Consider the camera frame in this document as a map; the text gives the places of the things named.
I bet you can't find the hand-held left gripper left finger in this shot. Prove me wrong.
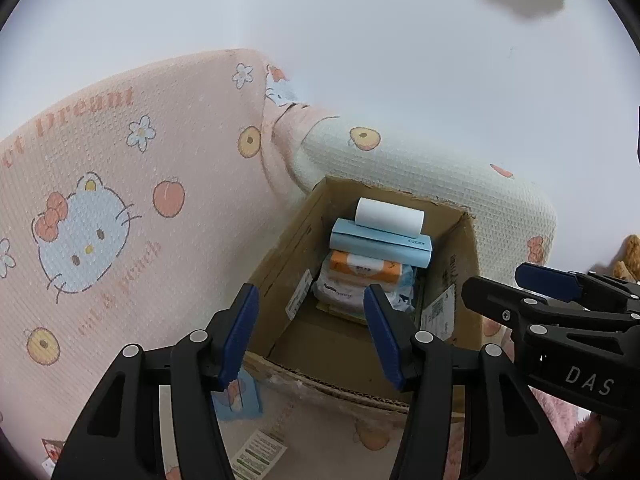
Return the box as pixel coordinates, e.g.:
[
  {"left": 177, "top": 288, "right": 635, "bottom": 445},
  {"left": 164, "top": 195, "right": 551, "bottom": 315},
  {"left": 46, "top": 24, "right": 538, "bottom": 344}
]
[{"left": 65, "top": 284, "right": 261, "bottom": 480}]

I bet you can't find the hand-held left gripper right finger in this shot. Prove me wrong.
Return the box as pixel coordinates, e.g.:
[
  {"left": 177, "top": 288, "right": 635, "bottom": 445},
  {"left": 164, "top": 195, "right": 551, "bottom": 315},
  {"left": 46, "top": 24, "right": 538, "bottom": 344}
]
[{"left": 363, "top": 284, "right": 568, "bottom": 480}]

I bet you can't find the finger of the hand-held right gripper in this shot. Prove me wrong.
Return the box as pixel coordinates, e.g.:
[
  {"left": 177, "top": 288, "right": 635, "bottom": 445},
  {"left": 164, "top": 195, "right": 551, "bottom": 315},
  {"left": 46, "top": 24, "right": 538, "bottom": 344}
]
[
  {"left": 515, "top": 262, "right": 640, "bottom": 313},
  {"left": 461, "top": 276, "right": 640, "bottom": 356}
]

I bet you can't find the brown cardboard box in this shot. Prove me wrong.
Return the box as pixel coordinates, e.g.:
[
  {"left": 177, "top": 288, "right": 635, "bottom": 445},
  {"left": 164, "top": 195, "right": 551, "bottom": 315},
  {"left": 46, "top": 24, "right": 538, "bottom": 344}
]
[{"left": 245, "top": 176, "right": 483, "bottom": 413}]

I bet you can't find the white and blue wipes pack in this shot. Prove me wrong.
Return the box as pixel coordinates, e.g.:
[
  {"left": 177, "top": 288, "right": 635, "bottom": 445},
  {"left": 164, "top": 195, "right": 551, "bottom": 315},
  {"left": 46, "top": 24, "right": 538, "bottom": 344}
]
[{"left": 314, "top": 265, "right": 417, "bottom": 313}]

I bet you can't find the orange and white tissue pack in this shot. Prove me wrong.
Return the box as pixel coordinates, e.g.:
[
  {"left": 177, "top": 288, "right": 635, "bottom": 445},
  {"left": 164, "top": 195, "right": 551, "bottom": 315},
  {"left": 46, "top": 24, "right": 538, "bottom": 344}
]
[{"left": 327, "top": 250, "right": 405, "bottom": 281}]

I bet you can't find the light blue box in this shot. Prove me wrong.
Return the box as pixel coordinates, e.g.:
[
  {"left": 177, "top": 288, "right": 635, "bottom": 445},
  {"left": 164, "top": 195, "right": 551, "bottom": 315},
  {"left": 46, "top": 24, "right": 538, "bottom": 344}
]
[{"left": 330, "top": 218, "right": 433, "bottom": 268}]

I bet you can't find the white paper roll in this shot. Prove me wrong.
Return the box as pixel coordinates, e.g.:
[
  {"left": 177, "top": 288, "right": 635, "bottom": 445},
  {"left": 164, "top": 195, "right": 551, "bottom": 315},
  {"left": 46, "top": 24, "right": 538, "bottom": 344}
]
[{"left": 354, "top": 197, "right": 426, "bottom": 237}]

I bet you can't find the pink fluffy cloth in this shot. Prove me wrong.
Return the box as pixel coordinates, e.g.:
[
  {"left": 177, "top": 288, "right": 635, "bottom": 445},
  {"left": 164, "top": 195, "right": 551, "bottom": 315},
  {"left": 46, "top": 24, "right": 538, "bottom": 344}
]
[{"left": 530, "top": 390, "right": 640, "bottom": 480}]

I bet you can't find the brown plush toy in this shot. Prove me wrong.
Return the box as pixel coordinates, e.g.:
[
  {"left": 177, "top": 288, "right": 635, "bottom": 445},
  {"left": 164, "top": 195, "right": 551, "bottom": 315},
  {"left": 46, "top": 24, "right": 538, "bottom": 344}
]
[{"left": 611, "top": 234, "right": 640, "bottom": 282}]

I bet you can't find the white box with green label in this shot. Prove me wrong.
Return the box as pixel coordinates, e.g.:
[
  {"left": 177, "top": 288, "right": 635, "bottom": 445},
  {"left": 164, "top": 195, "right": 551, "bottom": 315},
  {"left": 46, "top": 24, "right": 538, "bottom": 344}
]
[{"left": 235, "top": 429, "right": 287, "bottom": 480}]

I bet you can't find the pink cartoon printed blanket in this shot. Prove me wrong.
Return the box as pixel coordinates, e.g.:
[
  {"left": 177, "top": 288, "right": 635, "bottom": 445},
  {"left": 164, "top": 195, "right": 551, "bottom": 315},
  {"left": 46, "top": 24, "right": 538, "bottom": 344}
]
[{"left": 0, "top": 49, "right": 558, "bottom": 480}]

